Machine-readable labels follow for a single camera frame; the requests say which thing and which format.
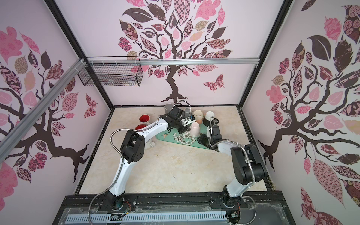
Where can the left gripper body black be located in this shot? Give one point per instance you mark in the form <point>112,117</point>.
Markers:
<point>179,125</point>

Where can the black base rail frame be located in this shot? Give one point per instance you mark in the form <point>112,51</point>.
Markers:
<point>272,208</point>

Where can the white mug red inside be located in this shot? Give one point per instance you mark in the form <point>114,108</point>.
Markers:
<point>145,119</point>

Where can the green floral serving tray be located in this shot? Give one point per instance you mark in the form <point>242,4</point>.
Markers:
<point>173,136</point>

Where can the red mug black handle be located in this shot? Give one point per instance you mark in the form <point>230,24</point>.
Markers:
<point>141,126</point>

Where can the white and black mug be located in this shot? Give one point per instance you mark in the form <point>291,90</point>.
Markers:
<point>209,119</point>

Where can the cream beige mug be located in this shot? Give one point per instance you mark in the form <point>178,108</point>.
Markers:
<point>149,144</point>

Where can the black wire basket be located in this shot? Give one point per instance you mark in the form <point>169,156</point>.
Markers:
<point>125,71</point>

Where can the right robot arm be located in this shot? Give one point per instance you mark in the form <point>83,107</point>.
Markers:
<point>256,162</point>

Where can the white slotted cable duct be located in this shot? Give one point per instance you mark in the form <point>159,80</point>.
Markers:
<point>145,218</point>

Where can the cream and peach mug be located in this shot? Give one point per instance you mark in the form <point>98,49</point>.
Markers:
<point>198,114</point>

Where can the aluminium rail left wall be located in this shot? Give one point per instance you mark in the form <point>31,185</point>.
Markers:
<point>19,131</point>

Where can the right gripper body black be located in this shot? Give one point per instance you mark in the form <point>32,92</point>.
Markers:
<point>205,139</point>

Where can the pale pink mug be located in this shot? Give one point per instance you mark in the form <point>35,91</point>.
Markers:
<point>194,130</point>

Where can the light grey mug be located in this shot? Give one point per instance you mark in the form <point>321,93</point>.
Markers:
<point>187,112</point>

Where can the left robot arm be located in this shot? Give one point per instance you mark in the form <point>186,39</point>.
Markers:
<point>133,147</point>

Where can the dark grey mug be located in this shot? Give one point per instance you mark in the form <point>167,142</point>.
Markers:
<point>168,108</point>

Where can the aluminium rail back wall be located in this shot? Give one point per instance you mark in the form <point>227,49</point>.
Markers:
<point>159,62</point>

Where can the aluminium rail wall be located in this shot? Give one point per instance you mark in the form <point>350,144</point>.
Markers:
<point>159,62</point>
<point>19,131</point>

